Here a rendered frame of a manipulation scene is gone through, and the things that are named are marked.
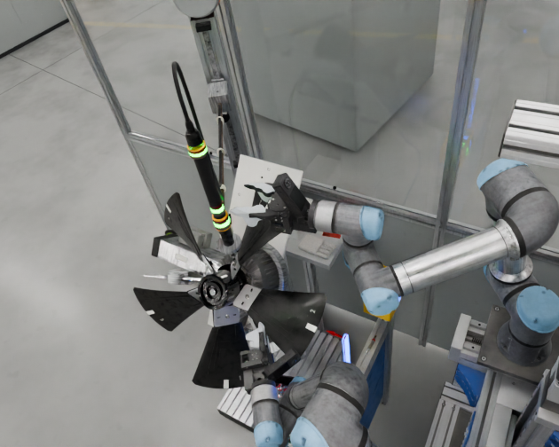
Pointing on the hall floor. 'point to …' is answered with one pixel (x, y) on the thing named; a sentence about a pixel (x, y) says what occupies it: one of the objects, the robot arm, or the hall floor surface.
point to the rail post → (387, 364)
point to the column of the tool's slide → (224, 80)
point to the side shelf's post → (311, 284)
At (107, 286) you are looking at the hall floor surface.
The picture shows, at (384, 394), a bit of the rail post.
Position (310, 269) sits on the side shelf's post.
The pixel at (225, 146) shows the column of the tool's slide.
